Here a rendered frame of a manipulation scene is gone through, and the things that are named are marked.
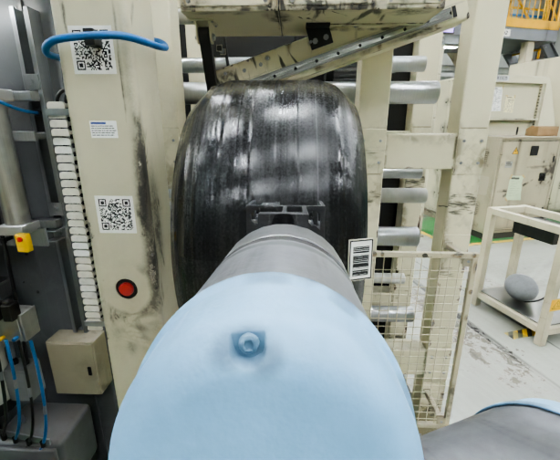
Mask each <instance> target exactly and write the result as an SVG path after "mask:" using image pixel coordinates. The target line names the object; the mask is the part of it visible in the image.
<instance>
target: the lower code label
mask: <svg viewBox="0 0 560 460"><path fill-rule="evenodd" d="M94 197H95V204H96V209H97V215H98V221H99V231H100V232H101V233H127V234H137V227H136V220H135V213H134V205H133V198H132V196H108V195H94Z"/></svg>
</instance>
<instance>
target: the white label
mask: <svg viewBox="0 0 560 460"><path fill-rule="evenodd" d="M373 243H374V238H363V239H352V240H348V255H347V273H348V275H349V278H350V280H351V281H357V280H363V279H371V275H372V259H373Z"/></svg>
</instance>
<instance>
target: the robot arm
mask: <svg viewBox="0 0 560 460"><path fill-rule="evenodd" d="M256 211H258V214H257V213H256ZM313 211H317V223H318V225H319V226H316V225H314V223H313V220H312V219H313V218H314V216H313ZM325 214H326V206H325V205H324V204H323V203H322V202H321V201H318V205H280V203H279V202H274V203H262V204H261V205H256V204H255V200H253V201H252V202H250V203H249V204H247V205H246V236H245V237H244V238H243V239H241V240H240V241H239V242H237V243H236V245H235V246H234V247H233V249H232V250H231V251H230V252H229V254H228V255H227V256H226V257H225V259H224V260H223V262H222V263H221V264H220V265H219V266H218V267H217V268H216V269H215V270H214V272H213V273H212V275H211V276H210V277H209V278H208V280H207V281H206V282H205V283H204V285H203V286H202V288H201V289H200V290H199V291H198V293H197V294H196V295H195V296H194V297H193V298H191V299H190V300H189V301H188V302H186V303H185V304H184V305H183V306H182V307H181V308H179V309H178V310H177V311H176V312H175V313H174V315H173V316H172V317H171V318H170V319H169V320H168V321H167V323H166V324H165V325H164V326H163V328H162V329H161V331H160V332H159V333H158V335H157V336H156V338H155V339H154V341H153V342H152V344H151V345H150V347H149V349H148V351H147V353H146V355H145V357H144V359H143V361H142V363H141V365H140V368H139V370H138V373H137V375H136V377H135V379H134V380H133V382H132V384H131V385H130V387H129V389H128V391H127V393H126V395H125V397H124V399H123V401H122V404H121V406H120V408H119V412H118V415H117V418H116V421H115V423H114V427H113V431H112V435H111V439H110V446H109V460H560V402H556V401H551V400H546V399H539V398H527V399H521V400H516V401H508V402H498V403H494V404H491V405H488V406H486V407H484V408H482V409H481V410H480V411H479V412H477V413H476V414H475V415H473V416H471V417H468V418H465V419H463V420H460V421H459V422H456V423H452V424H449V425H447V426H444V427H442V428H440V429H437V430H435V431H432V432H430V433H427V434H424V435H421V436H420V434H419V431H418V427H417V425H416V419H415V413H414V409H413V405H412V401H411V398H410V393H409V390H408V387H407V384H406V382H405V379H404V377H403V374H402V372H401V369H400V367H399V365H398V363H397V361H396V359H395V357H394V355H393V353H392V351H391V350H390V348H389V345H388V344H387V342H386V341H385V340H384V339H383V337H382V336H381V335H380V333H379V331H378V330H377V329H376V327H375V326H374V325H373V324H372V323H371V321H370V320H369V318H368V315H367V313H366V311H365V310H364V308H363V306H362V304H361V302H360V300H359V298H358V295H357V293H356V291H355V289H354V286H353V284H352V282H351V280H350V278H349V275H348V273H347V271H346V269H345V267H344V265H343V263H342V261H341V259H340V258H339V256H338V254H337V252H336V251H335V249H334V247H333V246H332V245H330V244H329V243H328V241H327V240H325Z"/></svg>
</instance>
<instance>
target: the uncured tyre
mask: <svg viewBox="0 0 560 460"><path fill-rule="evenodd" d="M253 200H255V204H256V205H261V204H262V203H274V202H279V203H280V205H318V201H321V202H322V203H323V204H324V205H325V206H326V214H325V240H327V241H328V243H329V244H330V245H332V246H333V247H334V249H335V251H336V252H337V254H338V256H339V258H340V259H341V261H342V263H343V265H344V267H345V269H346V271H347V255H348V240H352V239H363V238H368V178H367V163H366V153H365V144H364V137H363V130H362V126H361V121H360V117H359V115H358V110H357V108H356V106H355V105H354V104H353V103H352V102H351V101H350V99H349V98H348V97H347V96H346V95H345V94H344V93H343V92H342V91H341V90H340V89H339V88H338V87H337V86H336V85H334V84H331V83H328V82H325V81H322V80H319V79H314V80H230V81H227V82H224V83H221V84H218V85H215V86H213V87H211V88H210V90H209V91H208V92H207V93H206V94H205V95H204V96H203V97H202V98H201V100H200V101H199V102H198V103H197V104H196V105H195V106H194V107H193V108H192V110H191V111H190V113H189V115H188V117H187V119H186V121H185V123H184V125H183V128H182V131H181V137H180V140H179V144H178V149H177V153H176V158H175V164H174V171H173V178H172V188H171V265H172V274H173V282H174V287H175V293H176V298H177V303H178V307H179V308H181V307H182V306H183V305H184V304H185V303H186V302H188V301H189V300H190V299H191V298H193V297H194V296H195V295H196V294H197V293H198V291H199V290H200V289H201V288H202V286H203V285H204V283H205V282H206V281H207V280H208V278H209V277H210V276H211V275H212V273H213V272H214V270H215V269H216V268H217V267H218V266H219V265H220V264H221V263H222V262H223V260H224V259H225V257H226V256H227V255H228V254H229V252H230V251H231V250H232V249H233V247H234V246H235V245H236V243H237V242H239V241H240V240H241V239H243V238H244V237H245V236H246V205H247V204H249V203H250V202H252V201H253Z"/></svg>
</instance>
